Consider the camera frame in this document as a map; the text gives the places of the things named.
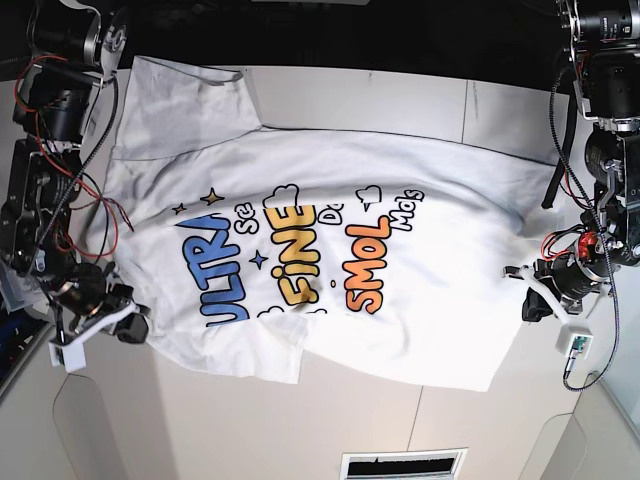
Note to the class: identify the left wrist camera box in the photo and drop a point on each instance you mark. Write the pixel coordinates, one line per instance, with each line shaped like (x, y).
(574, 341)

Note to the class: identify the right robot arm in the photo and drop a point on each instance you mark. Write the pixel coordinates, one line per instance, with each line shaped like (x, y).
(76, 47)

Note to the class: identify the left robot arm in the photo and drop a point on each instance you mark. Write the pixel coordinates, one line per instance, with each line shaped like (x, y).
(602, 55)

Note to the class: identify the bin with blue cables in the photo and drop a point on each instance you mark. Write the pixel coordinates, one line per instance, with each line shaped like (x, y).
(21, 334)

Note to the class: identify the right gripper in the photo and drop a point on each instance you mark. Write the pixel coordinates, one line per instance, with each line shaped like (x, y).
(93, 293)

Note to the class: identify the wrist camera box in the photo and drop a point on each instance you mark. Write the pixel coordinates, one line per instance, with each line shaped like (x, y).
(70, 356)
(574, 341)

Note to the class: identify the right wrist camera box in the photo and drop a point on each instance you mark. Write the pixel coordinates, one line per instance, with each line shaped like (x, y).
(70, 356)

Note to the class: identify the white printed t-shirt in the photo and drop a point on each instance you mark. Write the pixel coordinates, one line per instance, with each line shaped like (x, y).
(252, 246)

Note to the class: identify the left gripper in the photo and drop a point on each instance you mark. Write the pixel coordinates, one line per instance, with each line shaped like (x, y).
(557, 287)

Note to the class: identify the clear plastic parts box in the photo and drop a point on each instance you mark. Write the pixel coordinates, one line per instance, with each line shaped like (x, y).
(18, 292)

